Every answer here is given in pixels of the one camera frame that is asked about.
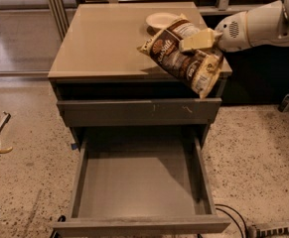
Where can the white paper bowl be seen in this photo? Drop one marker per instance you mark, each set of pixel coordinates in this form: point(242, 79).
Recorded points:
point(159, 21)

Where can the small dark floor object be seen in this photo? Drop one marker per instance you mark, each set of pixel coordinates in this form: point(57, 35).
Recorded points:
point(284, 105)

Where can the white power strip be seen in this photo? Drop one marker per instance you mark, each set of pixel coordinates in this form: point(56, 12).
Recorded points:
point(263, 230)

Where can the grey drawer cabinet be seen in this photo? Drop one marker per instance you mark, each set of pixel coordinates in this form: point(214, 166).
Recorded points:
point(99, 58)

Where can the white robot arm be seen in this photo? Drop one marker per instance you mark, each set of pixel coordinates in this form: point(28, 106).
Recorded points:
point(264, 25)

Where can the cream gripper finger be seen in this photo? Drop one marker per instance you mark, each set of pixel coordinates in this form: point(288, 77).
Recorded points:
point(204, 39)

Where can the brown chip bag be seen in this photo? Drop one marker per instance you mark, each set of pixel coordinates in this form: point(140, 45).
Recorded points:
point(198, 69)

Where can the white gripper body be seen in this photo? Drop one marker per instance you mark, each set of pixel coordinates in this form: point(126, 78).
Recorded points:
point(230, 33)

